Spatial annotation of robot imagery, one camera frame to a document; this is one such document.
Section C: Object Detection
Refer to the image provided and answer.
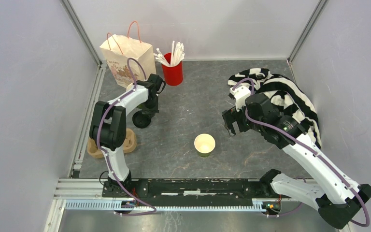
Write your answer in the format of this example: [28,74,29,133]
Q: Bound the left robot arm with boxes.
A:
[89,74,166,197]

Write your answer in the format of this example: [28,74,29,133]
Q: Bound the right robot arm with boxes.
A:
[222,90,371,229]

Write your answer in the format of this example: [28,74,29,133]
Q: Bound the brown paper takeout bag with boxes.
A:
[100,21,157,88]

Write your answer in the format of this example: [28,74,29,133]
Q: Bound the stack of black lids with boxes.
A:
[132,111,151,129]

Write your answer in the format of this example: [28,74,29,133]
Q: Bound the stack of paper cups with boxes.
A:
[126,83,136,92]

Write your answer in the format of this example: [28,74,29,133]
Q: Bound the red cup holder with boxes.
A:
[162,61,183,86]

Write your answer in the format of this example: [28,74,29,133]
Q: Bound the cardboard cup carrier tray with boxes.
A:
[86,128,137,159]

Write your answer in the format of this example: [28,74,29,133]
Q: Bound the white wrapped straws bundle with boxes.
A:
[153,41,185,67]

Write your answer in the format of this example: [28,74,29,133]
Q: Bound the black white striped cloth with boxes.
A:
[227,68,322,148]

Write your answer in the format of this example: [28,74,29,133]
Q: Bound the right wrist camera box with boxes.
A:
[229,86,251,112]

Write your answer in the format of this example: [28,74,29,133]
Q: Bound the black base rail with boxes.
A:
[101,178,286,208]

